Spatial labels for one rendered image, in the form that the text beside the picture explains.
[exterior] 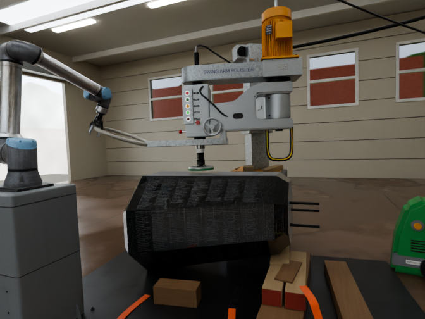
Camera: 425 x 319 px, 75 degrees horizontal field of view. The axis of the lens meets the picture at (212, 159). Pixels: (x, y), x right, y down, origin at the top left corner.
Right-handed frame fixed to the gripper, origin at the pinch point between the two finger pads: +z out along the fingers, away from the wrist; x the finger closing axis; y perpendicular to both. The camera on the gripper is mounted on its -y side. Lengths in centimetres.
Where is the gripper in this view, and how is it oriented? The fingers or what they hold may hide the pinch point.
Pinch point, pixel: (93, 135)
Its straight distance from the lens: 252.9
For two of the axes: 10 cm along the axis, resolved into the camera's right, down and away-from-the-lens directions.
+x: 8.5, 2.6, 4.5
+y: 4.0, 2.3, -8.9
